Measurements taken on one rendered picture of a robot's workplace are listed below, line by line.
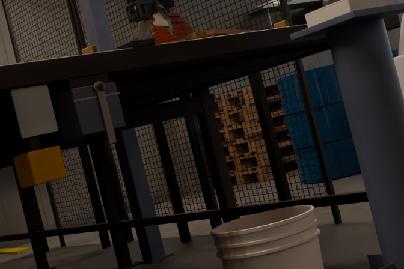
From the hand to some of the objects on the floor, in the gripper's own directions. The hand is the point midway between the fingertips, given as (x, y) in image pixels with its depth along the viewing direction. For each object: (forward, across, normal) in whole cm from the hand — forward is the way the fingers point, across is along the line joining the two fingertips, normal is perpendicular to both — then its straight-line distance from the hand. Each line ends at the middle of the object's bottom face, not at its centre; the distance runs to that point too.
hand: (161, 42), depth 239 cm
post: (+100, -181, +92) cm, 226 cm away
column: (+98, +49, +28) cm, 113 cm away
